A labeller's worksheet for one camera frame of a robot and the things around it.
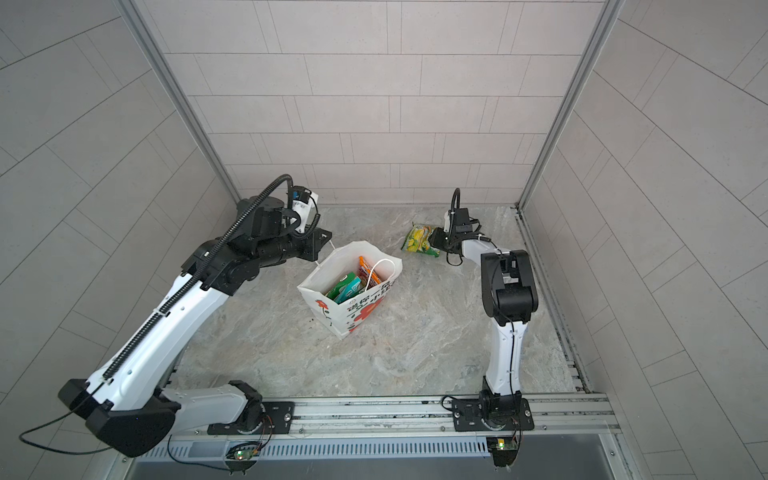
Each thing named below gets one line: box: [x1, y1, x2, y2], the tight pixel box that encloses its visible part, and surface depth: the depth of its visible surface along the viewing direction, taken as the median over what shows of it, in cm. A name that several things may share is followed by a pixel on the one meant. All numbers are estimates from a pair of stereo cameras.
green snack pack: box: [327, 272, 356, 300], surface depth 81 cm
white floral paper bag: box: [297, 240, 403, 340], surface depth 74 cm
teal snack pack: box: [334, 277, 362, 303], surface depth 82 cm
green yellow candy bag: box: [400, 224, 440, 258], surface depth 104 cm
